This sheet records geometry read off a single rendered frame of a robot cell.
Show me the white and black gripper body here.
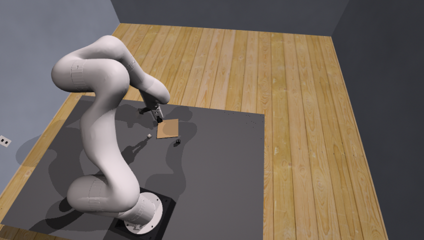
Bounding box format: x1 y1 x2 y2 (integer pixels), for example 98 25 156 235
150 106 163 120

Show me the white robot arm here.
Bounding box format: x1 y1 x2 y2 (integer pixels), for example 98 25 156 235
51 35 170 235

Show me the tan mat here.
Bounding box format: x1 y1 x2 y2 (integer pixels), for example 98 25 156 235
157 119 179 139

